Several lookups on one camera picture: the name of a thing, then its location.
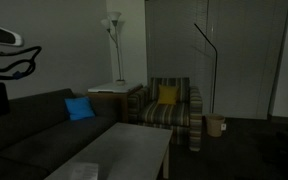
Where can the beige waste basket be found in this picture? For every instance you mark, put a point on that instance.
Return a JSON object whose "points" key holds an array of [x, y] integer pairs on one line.
{"points": [[214, 126]]}

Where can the dark grey sofa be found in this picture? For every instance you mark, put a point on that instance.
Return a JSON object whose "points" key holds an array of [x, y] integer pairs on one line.
{"points": [[44, 126]]}

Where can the white-topped wooden side table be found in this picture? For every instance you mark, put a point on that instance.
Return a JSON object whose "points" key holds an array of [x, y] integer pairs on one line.
{"points": [[112, 88]]}

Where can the striped armchair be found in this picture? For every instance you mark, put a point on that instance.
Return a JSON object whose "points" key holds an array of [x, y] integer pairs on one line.
{"points": [[164, 115]]}

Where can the yellow throw pillow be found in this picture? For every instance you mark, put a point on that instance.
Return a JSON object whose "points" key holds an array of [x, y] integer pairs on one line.
{"points": [[168, 95]]}

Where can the printed white paper sheet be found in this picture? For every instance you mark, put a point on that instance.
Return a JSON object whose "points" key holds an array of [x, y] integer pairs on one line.
{"points": [[84, 170]]}

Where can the light wooden coffee table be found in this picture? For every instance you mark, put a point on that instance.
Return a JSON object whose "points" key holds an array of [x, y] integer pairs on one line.
{"points": [[127, 146]]}

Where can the white multi-head floor lamp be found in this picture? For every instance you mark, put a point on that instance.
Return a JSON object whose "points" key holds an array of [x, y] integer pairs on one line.
{"points": [[114, 16]]}

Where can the blue throw pillow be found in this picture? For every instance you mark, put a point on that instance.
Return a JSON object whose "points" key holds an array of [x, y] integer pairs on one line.
{"points": [[79, 108]]}

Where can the tall grey door panel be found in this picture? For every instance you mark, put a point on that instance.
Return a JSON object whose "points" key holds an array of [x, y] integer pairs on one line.
{"points": [[247, 60]]}

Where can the grey window blinds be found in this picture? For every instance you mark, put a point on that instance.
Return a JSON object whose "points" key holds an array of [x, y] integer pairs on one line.
{"points": [[174, 40]]}

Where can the small white tag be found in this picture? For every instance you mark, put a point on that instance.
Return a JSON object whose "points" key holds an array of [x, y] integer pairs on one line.
{"points": [[223, 127]]}

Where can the thin black floor lamp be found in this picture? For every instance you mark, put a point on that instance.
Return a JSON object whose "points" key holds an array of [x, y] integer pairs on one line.
{"points": [[215, 83]]}

